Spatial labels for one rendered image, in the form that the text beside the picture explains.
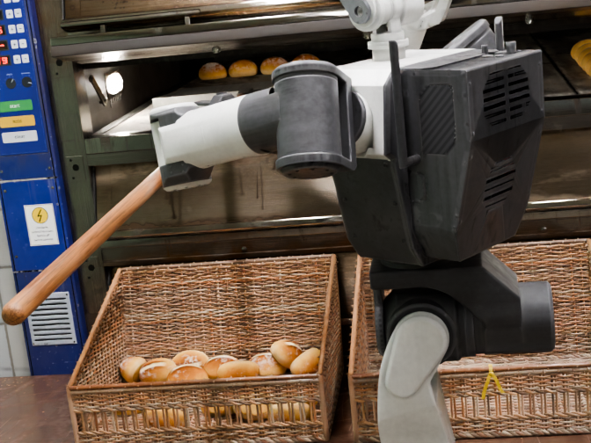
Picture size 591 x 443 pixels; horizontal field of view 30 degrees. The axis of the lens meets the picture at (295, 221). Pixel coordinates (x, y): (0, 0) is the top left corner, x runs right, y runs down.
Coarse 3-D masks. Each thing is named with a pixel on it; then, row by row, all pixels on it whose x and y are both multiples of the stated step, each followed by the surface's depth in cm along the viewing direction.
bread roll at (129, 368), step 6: (126, 360) 266; (132, 360) 266; (138, 360) 266; (144, 360) 269; (120, 366) 266; (126, 366) 265; (132, 366) 264; (138, 366) 265; (120, 372) 266; (126, 372) 264; (132, 372) 264; (138, 372) 266; (126, 378) 265; (132, 378) 265; (138, 378) 268
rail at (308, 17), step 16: (464, 0) 237; (480, 0) 236; (496, 0) 236; (512, 0) 235; (528, 0) 235; (272, 16) 243; (288, 16) 243; (304, 16) 242; (320, 16) 241; (336, 16) 241; (112, 32) 249; (128, 32) 248; (144, 32) 248; (160, 32) 247; (176, 32) 246; (192, 32) 246
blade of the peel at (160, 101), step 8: (192, 88) 344; (200, 88) 342; (208, 88) 340; (216, 88) 338; (224, 88) 336; (232, 88) 334; (240, 88) 332; (256, 88) 328; (264, 88) 326; (160, 96) 320; (168, 96) 328; (176, 96) 330; (184, 96) 310; (192, 96) 309; (200, 96) 309; (208, 96) 309; (160, 104) 311; (168, 104) 311
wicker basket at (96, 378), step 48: (144, 288) 274; (192, 288) 272; (240, 288) 271; (288, 288) 269; (336, 288) 267; (96, 336) 254; (144, 336) 274; (192, 336) 273; (288, 336) 269; (336, 336) 259; (96, 384) 250; (144, 384) 231; (192, 384) 230; (240, 384) 228; (288, 384) 227; (336, 384) 252; (96, 432) 235; (144, 432) 234; (192, 432) 233; (240, 432) 232; (288, 432) 230
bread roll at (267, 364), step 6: (258, 354) 266; (264, 354) 264; (270, 354) 264; (252, 360) 264; (258, 360) 264; (264, 360) 263; (270, 360) 263; (276, 360) 263; (264, 366) 263; (270, 366) 262; (276, 366) 263; (282, 366) 264; (264, 372) 262; (270, 372) 262; (276, 372) 263; (282, 372) 264
